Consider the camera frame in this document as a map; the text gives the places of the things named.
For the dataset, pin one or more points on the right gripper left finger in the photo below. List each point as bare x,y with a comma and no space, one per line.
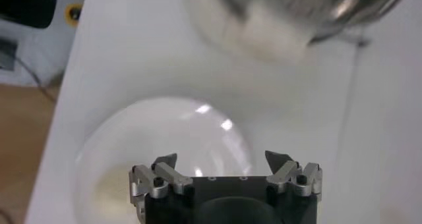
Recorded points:
165,176

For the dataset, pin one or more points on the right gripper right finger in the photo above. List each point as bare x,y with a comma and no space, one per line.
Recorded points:
287,172

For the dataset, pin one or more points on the white round plate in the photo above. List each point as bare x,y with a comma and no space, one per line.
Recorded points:
165,136

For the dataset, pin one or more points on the yellow ringed button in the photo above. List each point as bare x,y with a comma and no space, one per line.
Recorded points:
67,14

